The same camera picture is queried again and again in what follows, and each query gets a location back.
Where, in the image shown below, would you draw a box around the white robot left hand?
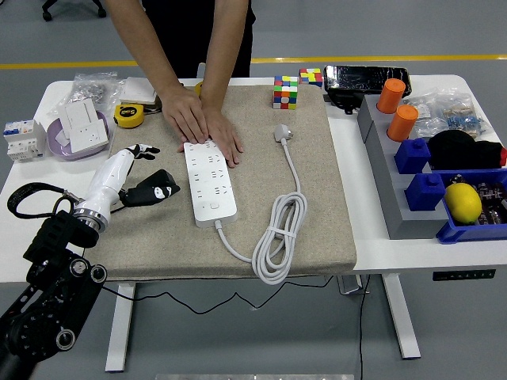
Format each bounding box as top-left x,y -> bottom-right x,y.
76,142 -> 182,218

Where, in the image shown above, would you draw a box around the person's left hand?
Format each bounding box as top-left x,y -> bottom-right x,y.
200,104 -> 245,168

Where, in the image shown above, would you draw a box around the person's right hand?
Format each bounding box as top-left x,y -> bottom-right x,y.
160,85 -> 210,144

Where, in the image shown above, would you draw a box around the white power strip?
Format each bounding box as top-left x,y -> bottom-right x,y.
182,138 -> 239,229

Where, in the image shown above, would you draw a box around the black plug adapter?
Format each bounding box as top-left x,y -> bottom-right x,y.
136,169 -> 182,195

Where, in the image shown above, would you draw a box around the white grey strip plug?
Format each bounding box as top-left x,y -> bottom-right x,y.
273,123 -> 296,144

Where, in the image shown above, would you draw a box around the grey stepped block board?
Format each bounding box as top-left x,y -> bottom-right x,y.
357,94 -> 451,241

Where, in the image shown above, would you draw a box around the grey-brown fabric mat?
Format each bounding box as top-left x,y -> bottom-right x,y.
89,84 -> 358,283

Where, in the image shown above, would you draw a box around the purple bowl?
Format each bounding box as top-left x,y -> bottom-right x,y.
46,109 -> 111,162

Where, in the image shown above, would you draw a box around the white plastic panel box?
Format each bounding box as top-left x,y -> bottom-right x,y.
57,97 -> 100,134

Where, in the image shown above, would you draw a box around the large Rubik's cube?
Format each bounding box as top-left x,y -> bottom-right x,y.
272,74 -> 299,111

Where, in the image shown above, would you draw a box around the person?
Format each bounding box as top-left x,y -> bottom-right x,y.
140,0 -> 254,79

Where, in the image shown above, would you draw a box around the clear bag metal screws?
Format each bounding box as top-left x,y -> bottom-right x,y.
71,70 -> 126,116

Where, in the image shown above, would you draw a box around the white circuit breaker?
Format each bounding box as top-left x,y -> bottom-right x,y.
2,118 -> 48,163

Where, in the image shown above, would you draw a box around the small Rubik's cube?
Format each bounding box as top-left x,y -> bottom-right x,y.
298,67 -> 324,89

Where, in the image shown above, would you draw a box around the black plastic holder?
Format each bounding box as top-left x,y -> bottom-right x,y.
324,89 -> 365,116

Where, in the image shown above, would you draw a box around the glossy black wrapped box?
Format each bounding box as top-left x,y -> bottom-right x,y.
323,64 -> 413,96

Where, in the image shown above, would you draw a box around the black office chair base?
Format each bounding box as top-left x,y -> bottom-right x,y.
41,0 -> 108,21

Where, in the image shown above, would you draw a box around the white table leg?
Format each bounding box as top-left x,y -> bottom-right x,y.
105,283 -> 136,374
382,272 -> 421,360

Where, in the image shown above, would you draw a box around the orange plastic cylinder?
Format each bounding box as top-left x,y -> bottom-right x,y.
375,78 -> 407,115
387,104 -> 420,143

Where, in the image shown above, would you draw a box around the blue plastic block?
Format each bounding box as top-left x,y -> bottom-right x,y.
394,137 -> 432,175
403,173 -> 448,212

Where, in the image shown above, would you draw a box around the clear bag white parts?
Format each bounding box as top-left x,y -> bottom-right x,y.
403,93 -> 440,139

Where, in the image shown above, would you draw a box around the black cloth with red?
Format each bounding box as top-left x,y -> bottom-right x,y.
426,129 -> 507,171

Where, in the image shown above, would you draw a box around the clear bag blue resistors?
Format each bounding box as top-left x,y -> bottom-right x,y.
435,89 -> 496,142

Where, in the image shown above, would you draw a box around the yellow lemon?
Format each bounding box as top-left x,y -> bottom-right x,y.
443,183 -> 483,226

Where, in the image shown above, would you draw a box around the blue plastic bin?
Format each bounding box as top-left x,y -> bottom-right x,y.
435,168 -> 507,245

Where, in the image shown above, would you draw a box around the dark brown capacitors pile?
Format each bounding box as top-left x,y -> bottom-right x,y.
475,180 -> 507,226

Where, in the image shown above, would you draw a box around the black table control panel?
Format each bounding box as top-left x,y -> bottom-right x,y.
432,268 -> 497,282

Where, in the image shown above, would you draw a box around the white wall socket panel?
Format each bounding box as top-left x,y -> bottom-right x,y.
65,116 -> 110,154

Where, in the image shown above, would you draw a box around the white wall switch panel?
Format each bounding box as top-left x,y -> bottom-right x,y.
118,76 -> 159,107

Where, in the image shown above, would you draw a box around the white power strip cord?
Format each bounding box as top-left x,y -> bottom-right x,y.
215,138 -> 309,285

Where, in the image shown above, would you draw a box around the thin black adapter cord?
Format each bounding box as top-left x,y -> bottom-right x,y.
101,275 -> 334,317

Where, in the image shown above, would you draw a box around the grey metal table bracket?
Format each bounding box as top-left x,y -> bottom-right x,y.
337,275 -> 372,296

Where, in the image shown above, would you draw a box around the black table power cable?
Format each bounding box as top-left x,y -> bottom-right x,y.
357,275 -> 372,380

